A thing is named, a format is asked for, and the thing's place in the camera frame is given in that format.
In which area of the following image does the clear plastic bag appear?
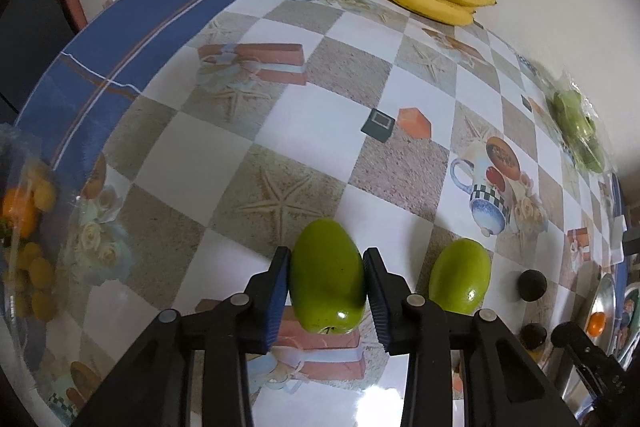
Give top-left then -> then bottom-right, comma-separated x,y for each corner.
0,122 -> 68,325

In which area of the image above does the small green mango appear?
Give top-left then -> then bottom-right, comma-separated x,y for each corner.
428,238 -> 493,315

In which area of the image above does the black and white device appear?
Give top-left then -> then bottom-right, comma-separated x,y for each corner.
611,207 -> 640,264

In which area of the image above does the clear plastic fruit container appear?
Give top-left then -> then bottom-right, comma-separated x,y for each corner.
542,67 -> 618,175

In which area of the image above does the metal bowl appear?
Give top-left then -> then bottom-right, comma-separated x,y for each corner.
545,272 -> 636,413

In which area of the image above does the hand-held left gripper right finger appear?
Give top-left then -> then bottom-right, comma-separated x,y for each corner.
362,247 -> 571,427

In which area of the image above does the printed decorative plate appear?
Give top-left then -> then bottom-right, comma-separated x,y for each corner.
615,284 -> 640,363

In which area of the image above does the pile of green apples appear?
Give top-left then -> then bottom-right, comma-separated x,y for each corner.
551,89 -> 607,174

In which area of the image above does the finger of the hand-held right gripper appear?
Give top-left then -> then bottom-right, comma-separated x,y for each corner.
551,322 -> 628,390

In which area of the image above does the large green mango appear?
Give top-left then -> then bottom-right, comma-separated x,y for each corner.
289,218 -> 367,335

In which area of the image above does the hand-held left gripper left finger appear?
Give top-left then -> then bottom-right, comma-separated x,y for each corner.
70,247 -> 293,427

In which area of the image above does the cluster of small yellow fruits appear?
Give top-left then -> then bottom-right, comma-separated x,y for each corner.
10,179 -> 58,322

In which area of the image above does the dark round fruit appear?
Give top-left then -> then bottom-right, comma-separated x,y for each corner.
519,323 -> 548,352
516,269 -> 547,303

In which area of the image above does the checkered printed tablecloth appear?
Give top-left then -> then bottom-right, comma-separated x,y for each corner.
0,0 -> 640,427

